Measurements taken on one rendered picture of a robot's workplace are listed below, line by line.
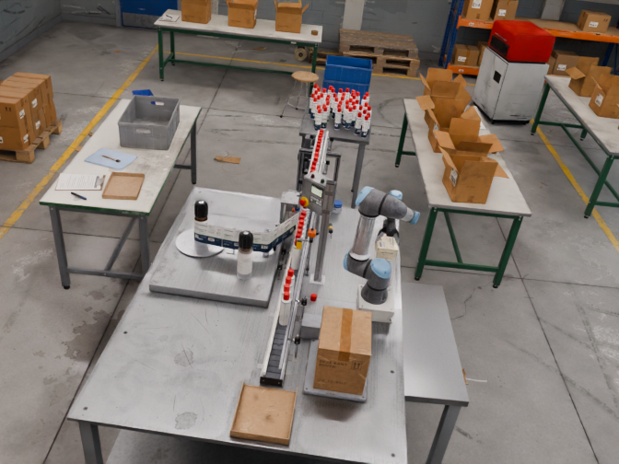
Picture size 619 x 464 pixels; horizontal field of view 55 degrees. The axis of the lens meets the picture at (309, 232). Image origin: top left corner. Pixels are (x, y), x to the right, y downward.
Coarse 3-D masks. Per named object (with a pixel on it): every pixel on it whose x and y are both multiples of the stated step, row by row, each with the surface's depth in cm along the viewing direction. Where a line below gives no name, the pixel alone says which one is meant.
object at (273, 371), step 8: (296, 272) 357; (296, 280) 350; (296, 296) 338; (280, 328) 315; (280, 336) 310; (272, 344) 305; (280, 344) 305; (272, 352) 300; (280, 352) 301; (272, 360) 296; (272, 368) 291; (264, 376) 287; (272, 376) 287; (280, 376) 288
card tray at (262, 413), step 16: (240, 400) 279; (256, 400) 280; (272, 400) 281; (288, 400) 282; (240, 416) 271; (256, 416) 272; (272, 416) 273; (288, 416) 274; (240, 432) 260; (256, 432) 265; (272, 432) 266; (288, 432) 267
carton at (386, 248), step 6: (384, 240) 368; (390, 240) 368; (378, 246) 362; (384, 246) 363; (390, 246) 363; (396, 246) 364; (378, 252) 362; (384, 252) 362; (390, 252) 362; (396, 252) 361; (378, 258) 364; (384, 258) 364; (390, 258) 364
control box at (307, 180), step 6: (318, 174) 335; (306, 180) 331; (312, 180) 329; (318, 180) 329; (324, 180) 329; (306, 186) 333; (318, 186) 327; (324, 186) 325; (306, 192) 335; (324, 192) 325; (306, 198) 336; (318, 198) 330; (306, 204) 338; (312, 204) 335; (312, 210) 336; (318, 210) 334
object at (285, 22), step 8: (280, 8) 788; (288, 8) 788; (296, 8) 787; (304, 8) 808; (280, 16) 798; (288, 16) 798; (296, 16) 798; (280, 24) 803; (288, 24) 803; (296, 24) 804; (296, 32) 810
